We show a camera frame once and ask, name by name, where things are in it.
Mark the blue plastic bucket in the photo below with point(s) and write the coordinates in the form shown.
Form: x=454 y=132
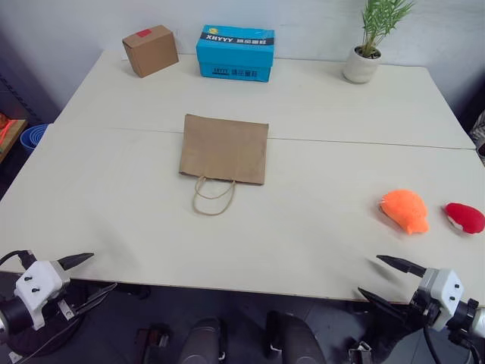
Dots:
x=34 y=137

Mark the orange plush toy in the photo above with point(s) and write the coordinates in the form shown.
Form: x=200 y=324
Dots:
x=405 y=210

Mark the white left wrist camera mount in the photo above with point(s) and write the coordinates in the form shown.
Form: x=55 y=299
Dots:
x=38 y=282

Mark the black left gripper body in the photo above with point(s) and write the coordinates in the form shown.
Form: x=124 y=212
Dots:
x=65 y=308

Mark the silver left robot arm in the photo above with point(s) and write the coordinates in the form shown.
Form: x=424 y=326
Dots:
x=13 y=314

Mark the blue shoe box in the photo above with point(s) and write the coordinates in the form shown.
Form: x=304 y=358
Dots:
x=235 y=51

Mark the white plant pot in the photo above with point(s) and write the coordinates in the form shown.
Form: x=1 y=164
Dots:
x=360 y=66

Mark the wooden shelf with orange item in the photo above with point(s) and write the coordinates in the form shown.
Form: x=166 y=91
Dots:
x=9 y=134

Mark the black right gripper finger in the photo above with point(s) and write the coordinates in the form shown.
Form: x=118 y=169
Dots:
x=390 y=309
x=401 y=264

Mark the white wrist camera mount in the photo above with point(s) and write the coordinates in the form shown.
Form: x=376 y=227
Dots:
x=38 y=282
x=449 y=294

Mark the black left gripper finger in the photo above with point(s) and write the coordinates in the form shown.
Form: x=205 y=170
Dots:
x=94 y=297
x=77 y=260

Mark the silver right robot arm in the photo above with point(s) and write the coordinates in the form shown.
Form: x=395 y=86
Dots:
x=473 y=318

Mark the red plush toy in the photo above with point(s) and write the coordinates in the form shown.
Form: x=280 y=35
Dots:
x=467 y=220

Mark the dark grey rounded shape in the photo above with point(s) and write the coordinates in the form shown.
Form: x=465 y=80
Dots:
x=293 y=339
x=202 y=341

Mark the brown cardboard box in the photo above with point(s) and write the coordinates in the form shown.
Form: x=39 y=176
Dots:
x=151 y=51

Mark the black metal rack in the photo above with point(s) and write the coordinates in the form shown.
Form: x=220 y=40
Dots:
x=15 y=98

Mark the grey patterned object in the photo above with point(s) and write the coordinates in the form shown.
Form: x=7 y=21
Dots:
x=479 y=136

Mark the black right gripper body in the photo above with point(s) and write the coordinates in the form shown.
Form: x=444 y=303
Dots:
x=423 y=305

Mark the green leafy plant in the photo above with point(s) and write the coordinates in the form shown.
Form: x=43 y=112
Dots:
x=379 y=22

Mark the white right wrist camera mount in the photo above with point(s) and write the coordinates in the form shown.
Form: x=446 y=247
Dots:
x=449 y=294

